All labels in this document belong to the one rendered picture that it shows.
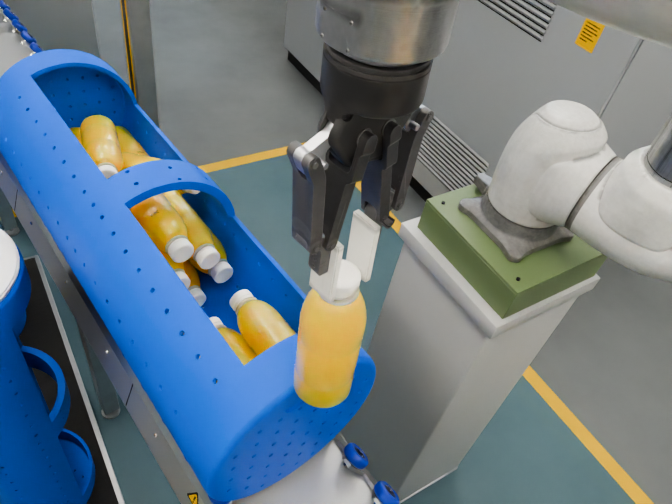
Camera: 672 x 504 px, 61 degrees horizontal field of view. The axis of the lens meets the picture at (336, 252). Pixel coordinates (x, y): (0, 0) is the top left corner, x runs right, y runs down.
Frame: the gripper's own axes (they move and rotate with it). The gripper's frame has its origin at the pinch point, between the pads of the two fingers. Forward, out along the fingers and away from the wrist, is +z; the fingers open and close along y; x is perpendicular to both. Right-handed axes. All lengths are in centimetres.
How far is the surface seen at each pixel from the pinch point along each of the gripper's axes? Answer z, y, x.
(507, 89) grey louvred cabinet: 65, -166, -78
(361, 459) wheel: 48.5, -9.6, 2.0
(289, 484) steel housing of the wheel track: 53, 0, -3
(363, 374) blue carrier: 30.8, -10.5, -2.1
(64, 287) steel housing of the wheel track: 56, 10, -66
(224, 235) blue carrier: 39, -15, -44
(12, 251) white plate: 39, 17, -62
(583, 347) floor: 148, -163, -3
